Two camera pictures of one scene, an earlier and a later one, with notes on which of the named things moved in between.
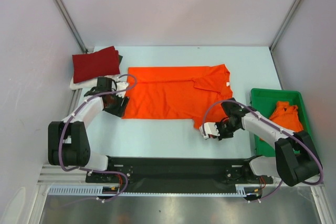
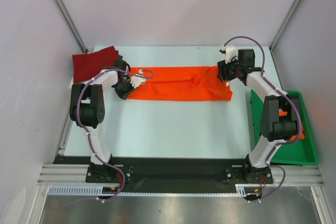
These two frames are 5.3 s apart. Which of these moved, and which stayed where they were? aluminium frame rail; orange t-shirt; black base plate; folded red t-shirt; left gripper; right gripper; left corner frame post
Moved: left gripper; right gripper; orange t-shirt
Stayed: left corner frame post; black base plate; aluminium frame rail; folded red t-shirt
